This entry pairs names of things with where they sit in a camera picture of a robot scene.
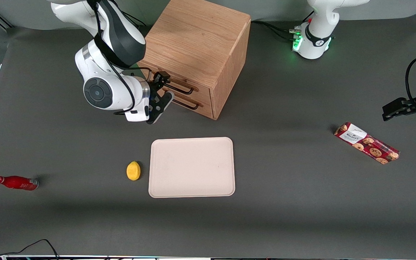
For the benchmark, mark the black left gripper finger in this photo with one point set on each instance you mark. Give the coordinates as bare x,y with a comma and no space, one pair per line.
403,103
395,112

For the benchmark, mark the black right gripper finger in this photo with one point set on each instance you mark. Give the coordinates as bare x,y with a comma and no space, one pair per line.
164,76
155,81

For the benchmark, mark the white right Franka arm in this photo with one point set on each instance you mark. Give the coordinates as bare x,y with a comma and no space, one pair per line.
99,94

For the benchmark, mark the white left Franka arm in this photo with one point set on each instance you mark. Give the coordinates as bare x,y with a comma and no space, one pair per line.
316,39

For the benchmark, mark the wooden drawer cabinet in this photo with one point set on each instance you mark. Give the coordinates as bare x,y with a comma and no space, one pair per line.
197,39

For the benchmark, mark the red cookie box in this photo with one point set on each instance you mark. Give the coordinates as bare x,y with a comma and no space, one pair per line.
367,143

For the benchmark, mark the yellow lemon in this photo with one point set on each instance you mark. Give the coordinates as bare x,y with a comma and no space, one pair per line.
133,171

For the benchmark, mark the beige rectangular tray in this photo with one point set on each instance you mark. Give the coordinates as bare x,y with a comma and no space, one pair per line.
191,168

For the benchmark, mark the red bottle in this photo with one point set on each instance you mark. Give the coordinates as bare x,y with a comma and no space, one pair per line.
16,182

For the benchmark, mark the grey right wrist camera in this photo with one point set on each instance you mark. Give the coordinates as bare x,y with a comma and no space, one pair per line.
161,108

